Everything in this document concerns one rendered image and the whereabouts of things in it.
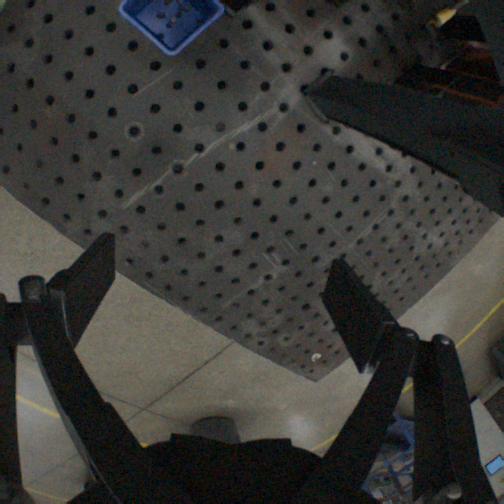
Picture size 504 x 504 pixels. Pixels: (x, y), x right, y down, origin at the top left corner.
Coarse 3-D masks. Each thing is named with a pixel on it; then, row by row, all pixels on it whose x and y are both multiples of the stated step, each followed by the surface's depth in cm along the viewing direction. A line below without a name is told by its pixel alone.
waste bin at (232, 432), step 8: (200, 424) 219; (208, 424) 218; (216, 424) 218; (224, 424) 220; (232, 424) 226; (192, 432) 219; (200, 432) 213; (208, 432) 212; (216, 432) 212; (224, 432) 213; (232, 432) 217; (224, 440) 206; (232, 440) 209; (240, 440) 218
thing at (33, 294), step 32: (32, 288) 10; (32, 320) 9; (64, 352) 8; (64, 384) 7; (64, 416) 7; (96, 416) 6; (96, 448) 5; (128, 448) 6; (96, 480) 7; (128, 480) 5; (160, 480) 5
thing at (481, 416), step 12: (480, 408) 414; (480, 420) 400; (492, 420) 383; (480, 432) 387; (492, 432) 370; (480, 444) 373; (492, 444) 357; (480, 456) 359; (492, 456) 343; (492, 468) 327; (492, 480) 314
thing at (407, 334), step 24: (408, 336) 12; (384, 360) 11; (408, 360) 11; (384, 384) 9; (360, 408) 8; (384, 408) 8; (360, 432) 7; (384, 432) 7; (336, 456) 6; (360, 456) 6; (312, 480) 5; (336, 480) 6; (360, 480) 6
